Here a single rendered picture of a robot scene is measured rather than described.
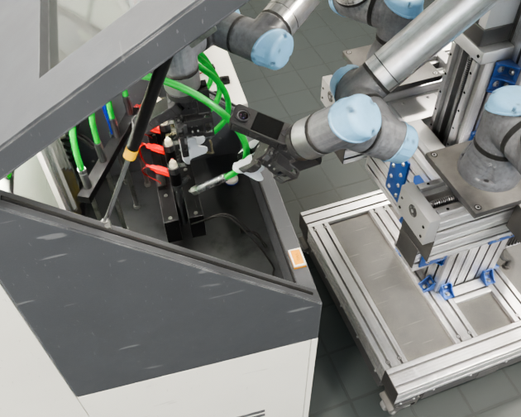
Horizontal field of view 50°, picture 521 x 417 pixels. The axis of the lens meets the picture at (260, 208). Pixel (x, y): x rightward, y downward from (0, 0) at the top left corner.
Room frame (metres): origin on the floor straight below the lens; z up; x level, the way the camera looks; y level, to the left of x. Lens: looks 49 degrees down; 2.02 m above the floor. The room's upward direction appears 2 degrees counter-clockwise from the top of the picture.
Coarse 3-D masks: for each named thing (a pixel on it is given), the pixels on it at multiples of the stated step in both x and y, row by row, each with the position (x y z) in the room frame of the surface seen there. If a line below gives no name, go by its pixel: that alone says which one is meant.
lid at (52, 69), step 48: (0, 0) 0.92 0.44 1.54; (48, 0) 0.85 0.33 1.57; (96, 0) 0.76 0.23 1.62; (144, 0) 0.65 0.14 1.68; (192, 0) 0.59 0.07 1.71; (240, 0) 0.59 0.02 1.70; (0, 48) 0.76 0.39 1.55; (48, 48) 0.71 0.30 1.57; (96, 48) 0.61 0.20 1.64; (144, 48) 0.57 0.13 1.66; (0, 96) 0.63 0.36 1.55; (48, 96) 0.57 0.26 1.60; (96, 96) 0.55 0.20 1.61; (0, 144) 0.52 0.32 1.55; (48, 144) 0.53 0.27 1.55
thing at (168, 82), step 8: (168, 80) 0.84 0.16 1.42; (176, 88) 0.84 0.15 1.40; (184, 88) 0.84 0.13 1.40; (192, 96) 0.83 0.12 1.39; (200, 96) 0.83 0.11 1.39; (208, 104) 0.83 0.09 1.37; (216, 104) 0.83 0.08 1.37; (216, 112) 0.83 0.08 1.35; (224, 112) 0.83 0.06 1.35; (72, 136) 0.87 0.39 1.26; (240, 136) 0.82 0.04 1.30; (72, 144) 0.88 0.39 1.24; (248, 144) 0.82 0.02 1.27; (248, 152) 0.82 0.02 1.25; (80, 160) 0.88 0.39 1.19; (80, 168) 0.88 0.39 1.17; (224, 176) 0.83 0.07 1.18; (232, 176) 0.82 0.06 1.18
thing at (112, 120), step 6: (198, 60) 1.10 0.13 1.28; (204, 60) 1.11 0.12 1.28; (210, 66) 1.11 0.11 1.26; (216, 72) 1.12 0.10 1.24; (216, 96) 1.12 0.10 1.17; (216, 102) 1.11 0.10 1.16; (108, 108) 1.05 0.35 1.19; (108, 114) 1.05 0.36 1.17; (114, 120) 1.05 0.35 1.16; (114, 126) 1.05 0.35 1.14; (114, 132) 1.05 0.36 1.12
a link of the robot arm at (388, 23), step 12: (372, 0) 1.44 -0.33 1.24; (384, 0) 1.41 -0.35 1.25; (396, 0) 1.39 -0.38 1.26; (408, 0) 1.39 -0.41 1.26; (420, 0) 1.40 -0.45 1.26; (372, 12) 1.42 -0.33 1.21; (384, 12) 1.40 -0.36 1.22; (396, 12) 1.38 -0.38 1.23; (408, 12) 1.38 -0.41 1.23; (420, 12) 1.40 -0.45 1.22; (372, 24) 1.43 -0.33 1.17; (384, 24) 1.40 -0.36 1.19; (396, 24) 1.38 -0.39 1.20; (384, 36) 1.40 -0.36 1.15
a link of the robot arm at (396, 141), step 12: (372, 96) 0.80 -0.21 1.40; (384, 108) 0.77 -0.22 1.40; (384, 120) 0.72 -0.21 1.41; (396, 120) 0.74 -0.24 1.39; (384, 132) 0.70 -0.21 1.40; (396, 132) 0.71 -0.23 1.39; (408, 132) 0.72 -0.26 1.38; (372, 144) 0.68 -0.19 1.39; (384, 144) 0.69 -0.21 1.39; (396, 144) 0.70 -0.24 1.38; (408, 144) 0.71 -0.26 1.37; (372, 156) 0.70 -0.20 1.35; (384, 156) 0.69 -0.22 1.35; (396, 156) 0.70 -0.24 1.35; (408, 156) 0.70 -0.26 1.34
